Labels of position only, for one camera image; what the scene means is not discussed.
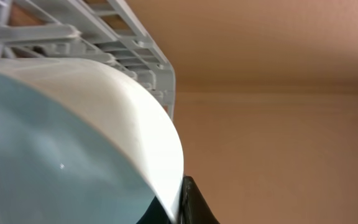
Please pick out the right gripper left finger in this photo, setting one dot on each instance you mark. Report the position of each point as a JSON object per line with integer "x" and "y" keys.
{"x": 155, "y": 214}

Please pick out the grey dishwasher rack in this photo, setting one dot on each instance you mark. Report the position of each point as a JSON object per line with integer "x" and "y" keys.
{"x": 104, "y": 31}

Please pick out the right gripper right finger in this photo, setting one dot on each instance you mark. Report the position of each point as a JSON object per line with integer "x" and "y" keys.
{"x": 194, "y": 208}

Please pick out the light blue bowl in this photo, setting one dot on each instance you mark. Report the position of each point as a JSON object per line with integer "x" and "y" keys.
{"x": 81, "y": 142}

